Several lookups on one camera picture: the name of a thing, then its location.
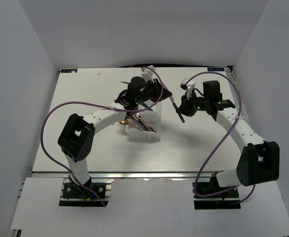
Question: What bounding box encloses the silver spoon green handle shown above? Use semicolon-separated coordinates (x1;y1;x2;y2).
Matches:
137;117;155;132

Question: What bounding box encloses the gold spoon ornate handle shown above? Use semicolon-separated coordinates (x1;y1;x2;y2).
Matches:
119;119;154;132

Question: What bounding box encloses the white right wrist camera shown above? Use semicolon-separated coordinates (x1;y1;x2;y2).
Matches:
180;78;195;100

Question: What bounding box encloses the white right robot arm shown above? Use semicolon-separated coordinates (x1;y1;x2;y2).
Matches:
178;79;280;197

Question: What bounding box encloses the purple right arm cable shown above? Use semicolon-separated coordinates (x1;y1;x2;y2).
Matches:
192;71;256;204

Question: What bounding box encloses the purple metallic spoon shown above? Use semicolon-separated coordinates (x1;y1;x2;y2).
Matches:
129;116;147;131

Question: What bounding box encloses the white three-compartment plastic tray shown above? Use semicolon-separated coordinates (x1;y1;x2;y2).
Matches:
125;102;162;143

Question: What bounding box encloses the blue label sticker left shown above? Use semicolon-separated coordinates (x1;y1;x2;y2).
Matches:
60;69;78;73

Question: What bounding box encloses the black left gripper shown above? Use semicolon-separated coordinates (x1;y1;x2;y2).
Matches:
135;79;172;105

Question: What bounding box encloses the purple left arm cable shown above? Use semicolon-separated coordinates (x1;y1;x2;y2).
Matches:
40;65;165;207

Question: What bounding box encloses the silver spoon pink handle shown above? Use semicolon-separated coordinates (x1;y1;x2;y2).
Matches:
133;115;155;132

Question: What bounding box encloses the silver fork green handle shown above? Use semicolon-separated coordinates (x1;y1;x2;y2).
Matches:
139;103;153;111

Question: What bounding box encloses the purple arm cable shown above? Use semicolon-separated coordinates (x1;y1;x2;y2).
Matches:
192;71;256;204
40;65;165;207

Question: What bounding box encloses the blue label sticker right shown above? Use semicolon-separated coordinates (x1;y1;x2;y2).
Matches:
207;67;225;72

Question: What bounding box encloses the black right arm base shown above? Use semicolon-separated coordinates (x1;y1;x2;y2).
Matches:
193;175;241;210

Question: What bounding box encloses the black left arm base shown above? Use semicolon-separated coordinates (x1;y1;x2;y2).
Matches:
59;182;111;207

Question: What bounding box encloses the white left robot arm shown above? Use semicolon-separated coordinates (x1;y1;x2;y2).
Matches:
58;77;172;197

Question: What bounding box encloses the blue label sticker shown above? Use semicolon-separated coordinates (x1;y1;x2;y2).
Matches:
207;67;225;72
60;69;78;73

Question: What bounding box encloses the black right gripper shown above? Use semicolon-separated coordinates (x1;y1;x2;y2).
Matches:
176;90;209;117

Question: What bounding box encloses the knife with teal handle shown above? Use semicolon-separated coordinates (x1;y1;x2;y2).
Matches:
169;96;185;123

